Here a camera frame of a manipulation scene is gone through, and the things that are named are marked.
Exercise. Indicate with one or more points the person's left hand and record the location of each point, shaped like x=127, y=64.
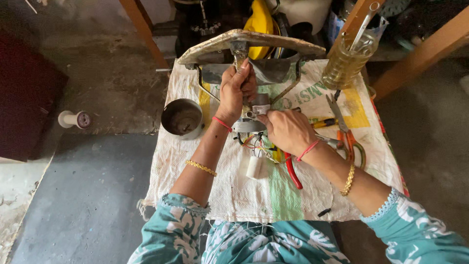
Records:
x=231, y=93

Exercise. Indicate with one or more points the person's right hand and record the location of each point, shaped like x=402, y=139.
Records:
x=289, y=128

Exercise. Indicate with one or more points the grey fan motor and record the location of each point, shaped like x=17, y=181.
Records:
x=256, y=110

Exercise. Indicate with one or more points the red thread wristband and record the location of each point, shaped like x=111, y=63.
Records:
x=307, y=150
x=222, y=123

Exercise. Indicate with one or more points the silver metal tool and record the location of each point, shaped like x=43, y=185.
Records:
x=331, y=142

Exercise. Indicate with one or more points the white capacitor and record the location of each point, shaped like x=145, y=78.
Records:
x=254, y=167

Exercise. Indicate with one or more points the steel cup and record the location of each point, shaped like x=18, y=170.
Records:
x=182, y=119

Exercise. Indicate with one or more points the thin metal rod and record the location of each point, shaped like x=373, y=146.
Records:
x=163, y=70

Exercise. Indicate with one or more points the yellow plastic object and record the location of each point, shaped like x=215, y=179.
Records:
x=261, y=27

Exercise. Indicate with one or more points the black machine part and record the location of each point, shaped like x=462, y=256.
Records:
x=205, y=22

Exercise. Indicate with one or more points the white woven sack mat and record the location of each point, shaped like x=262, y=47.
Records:
x=234, y=190

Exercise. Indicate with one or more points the plastic bottle of yellow oil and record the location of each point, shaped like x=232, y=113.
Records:
x=346, y=62

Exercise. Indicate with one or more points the small black piece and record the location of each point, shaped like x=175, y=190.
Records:
x=324, y=212

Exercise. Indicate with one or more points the wooden table leg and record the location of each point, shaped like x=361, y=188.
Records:
x=421, y=55
x=357, y=18
x=144, y=31

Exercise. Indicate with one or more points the white rounded object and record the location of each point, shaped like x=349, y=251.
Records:
x=300, y=9

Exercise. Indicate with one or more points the teal floral garment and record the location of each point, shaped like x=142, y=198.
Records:
x=263, y=244

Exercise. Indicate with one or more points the metal tube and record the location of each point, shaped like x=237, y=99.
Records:
x=363, y=25

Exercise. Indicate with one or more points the white tape spool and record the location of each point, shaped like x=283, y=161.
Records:
x=75, y=120

